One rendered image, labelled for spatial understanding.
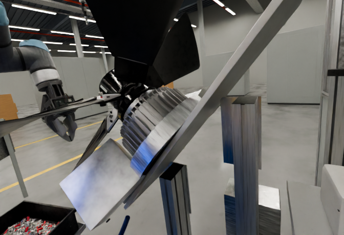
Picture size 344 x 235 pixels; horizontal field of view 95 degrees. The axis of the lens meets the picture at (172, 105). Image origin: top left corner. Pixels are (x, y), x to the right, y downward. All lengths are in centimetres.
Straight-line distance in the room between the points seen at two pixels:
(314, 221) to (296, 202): 6
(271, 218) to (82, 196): 50
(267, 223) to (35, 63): 86
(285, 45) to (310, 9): 705
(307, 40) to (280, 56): 65
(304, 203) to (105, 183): 51
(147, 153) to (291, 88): 550
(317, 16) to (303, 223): 1223
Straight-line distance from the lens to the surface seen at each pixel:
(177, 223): 65
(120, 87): 47
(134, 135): 38
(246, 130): 37
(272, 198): 61
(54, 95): 65
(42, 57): 70
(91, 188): 45
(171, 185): 54
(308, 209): 58
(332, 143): 75
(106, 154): 44
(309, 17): 1254
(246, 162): 41
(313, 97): 577
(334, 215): 51
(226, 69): 27
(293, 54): 567
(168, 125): 32
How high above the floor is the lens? 122
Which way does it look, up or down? 11 degrees down
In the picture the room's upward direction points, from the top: 6 degrees counter-clockwise
